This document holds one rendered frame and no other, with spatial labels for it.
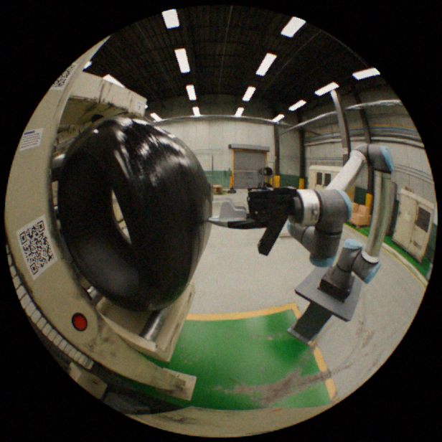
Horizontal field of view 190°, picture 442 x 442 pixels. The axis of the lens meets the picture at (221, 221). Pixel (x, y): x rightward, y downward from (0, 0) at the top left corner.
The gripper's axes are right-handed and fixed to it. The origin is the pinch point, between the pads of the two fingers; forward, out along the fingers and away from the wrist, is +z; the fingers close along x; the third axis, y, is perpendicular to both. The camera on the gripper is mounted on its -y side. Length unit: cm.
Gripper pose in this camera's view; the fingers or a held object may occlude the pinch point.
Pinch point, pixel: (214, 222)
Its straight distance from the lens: 36.0
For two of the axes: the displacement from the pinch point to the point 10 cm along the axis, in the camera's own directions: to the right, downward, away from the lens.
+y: -1.1, -9.5, -3.0
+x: -1.2, 3.2, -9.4
